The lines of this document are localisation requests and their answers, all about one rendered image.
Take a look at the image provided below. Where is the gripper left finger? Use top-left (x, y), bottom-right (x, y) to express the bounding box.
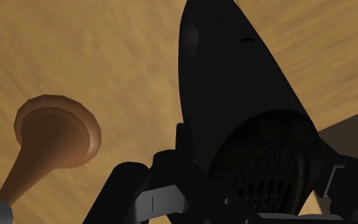
top-left (82, 122), bottom-right (204, 224)

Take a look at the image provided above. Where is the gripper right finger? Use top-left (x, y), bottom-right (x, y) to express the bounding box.
top-left (315, 136), bottom-right (358, 224)

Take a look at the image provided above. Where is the brown flared tool grey handle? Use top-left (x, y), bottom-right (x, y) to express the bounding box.
top-left (0, 94), bottom-right (102, 224)

